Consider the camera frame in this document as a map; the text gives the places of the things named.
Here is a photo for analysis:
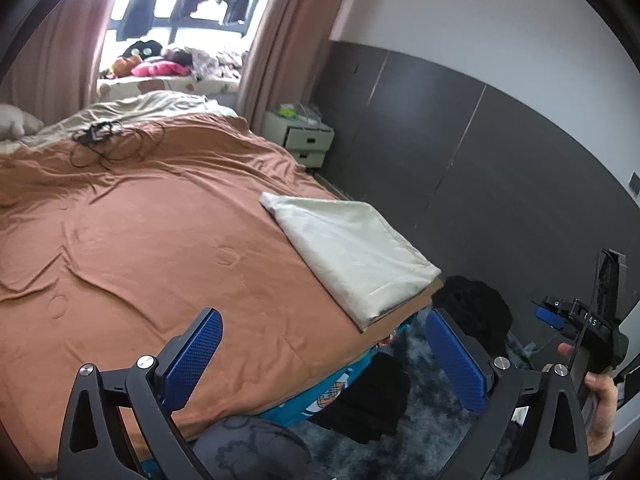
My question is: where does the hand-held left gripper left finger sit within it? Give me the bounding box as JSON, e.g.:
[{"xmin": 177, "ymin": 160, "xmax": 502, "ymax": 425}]
[{"xmin": 57, "ymin": 307, "xmax": 224, "ymax": 480}]

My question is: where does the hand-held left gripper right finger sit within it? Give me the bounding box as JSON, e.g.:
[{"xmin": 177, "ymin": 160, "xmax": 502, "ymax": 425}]
[{"xmin": 425, "ymin": 307, "xmax": 591, "ymax": 480}]

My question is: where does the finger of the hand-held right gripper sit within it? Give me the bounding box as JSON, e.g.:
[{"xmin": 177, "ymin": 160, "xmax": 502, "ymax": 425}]
[{"xmin": 531, "ymin": 297, "xmax": 576, "ymax": 330}]

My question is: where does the beige zip jacket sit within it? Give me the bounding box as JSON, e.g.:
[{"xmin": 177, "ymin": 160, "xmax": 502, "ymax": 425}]
[{"xmin": 259, "ymin": 191, "xmax": 443, "ymax": 333}]

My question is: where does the person's right forearm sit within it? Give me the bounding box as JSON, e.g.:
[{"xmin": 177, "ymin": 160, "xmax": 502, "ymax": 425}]
[{"xmin": 587, "ymin": 432, "xmax": 621, "ymax": 480}]

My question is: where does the black clothes pile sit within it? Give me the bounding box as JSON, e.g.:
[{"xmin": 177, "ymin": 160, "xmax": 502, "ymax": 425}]
[{"xmin": 435, "ymin": 275, "xmax": 513, "ymax": 361}]

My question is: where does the person's right hand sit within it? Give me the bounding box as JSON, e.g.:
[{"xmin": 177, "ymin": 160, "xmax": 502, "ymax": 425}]
[{"xmin": 556, "ymin": 341, "xmax": 621, "ymax": 458}]

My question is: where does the blue-grey rug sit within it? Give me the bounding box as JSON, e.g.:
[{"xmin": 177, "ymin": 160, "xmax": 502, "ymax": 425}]
[{"xmin": 285, "ymin": 320, "xmax": 551, "ymax": 480}]

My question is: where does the black garment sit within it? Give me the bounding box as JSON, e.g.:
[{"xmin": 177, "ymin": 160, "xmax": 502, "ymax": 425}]
[{"xmin": 310, "ymin": 352, "xmax": 411, "ymax": 445}]

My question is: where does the person's left leg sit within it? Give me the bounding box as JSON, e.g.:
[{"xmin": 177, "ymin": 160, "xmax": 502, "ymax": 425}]
[{"xmin": 192, "ymin": 412, "xmax": 313, "ymax": 480}]

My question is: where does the orange blanket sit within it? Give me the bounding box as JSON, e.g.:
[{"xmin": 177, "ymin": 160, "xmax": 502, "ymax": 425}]
[{"xmin": 0, "ymin": 115, "xmax": 436, "ymax": 461}]

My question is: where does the blue printed bed sheet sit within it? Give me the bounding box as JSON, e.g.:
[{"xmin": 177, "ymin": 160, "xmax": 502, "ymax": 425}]
[{"xmin": 135, "ymin": 317, "xmax": 416, "ymax": 478}]

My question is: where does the white nightstand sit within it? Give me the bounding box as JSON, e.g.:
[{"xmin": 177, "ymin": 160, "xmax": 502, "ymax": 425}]
[{"xmin": 262, "ymin": 107, "xmax": 335, "ymax": 170}]

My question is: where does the patterned window seat cushion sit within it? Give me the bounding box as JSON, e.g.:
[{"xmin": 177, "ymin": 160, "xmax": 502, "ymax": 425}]
[{"xmin": 96, "ymin": 74, "xmax": 241, "ymax": 103}]

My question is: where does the pink plush cushion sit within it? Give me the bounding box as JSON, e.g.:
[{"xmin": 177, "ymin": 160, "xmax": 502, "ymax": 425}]
[{"xmin": 131, "ymin": 60, "xmax": 188, "ymax": 78}]

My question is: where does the grey plush toy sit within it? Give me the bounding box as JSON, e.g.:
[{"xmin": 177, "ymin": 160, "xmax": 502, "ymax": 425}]
[{"xmin": 0, "ymin": 103, "xmax": 45, "ymax": 141}]

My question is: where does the orange plush toy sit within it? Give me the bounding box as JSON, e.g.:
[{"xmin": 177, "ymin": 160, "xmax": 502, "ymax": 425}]
[{"xmin": 111, "ymin": 55, "xmax": 143, "ymax": 78}]

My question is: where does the black round plush toy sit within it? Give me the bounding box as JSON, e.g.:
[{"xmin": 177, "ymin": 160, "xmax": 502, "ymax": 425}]
[{"xmin": 121, "ymin": 40, "xmax": 163, "ymax": 59}]

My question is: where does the pink curtain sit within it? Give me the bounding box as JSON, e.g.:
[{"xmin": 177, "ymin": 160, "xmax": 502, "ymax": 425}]
[
  {"xmin": 0, "ymin": 0, "xmax": 123, "ymax": 111},
  {"xmin": 235, "ymin": 0, "xmax": 361, "ymax": 133}
]

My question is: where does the dark hanging coat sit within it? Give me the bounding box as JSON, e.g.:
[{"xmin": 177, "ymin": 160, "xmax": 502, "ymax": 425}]
[{"xmin": 120, "ymin": 0, "xmax": 166, "ymax": 41}]

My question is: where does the black cable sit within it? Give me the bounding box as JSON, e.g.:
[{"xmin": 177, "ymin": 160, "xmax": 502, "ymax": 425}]
[{"xmin": 70, "ymin": 120, "xmax": 166, "ymax": 168}]

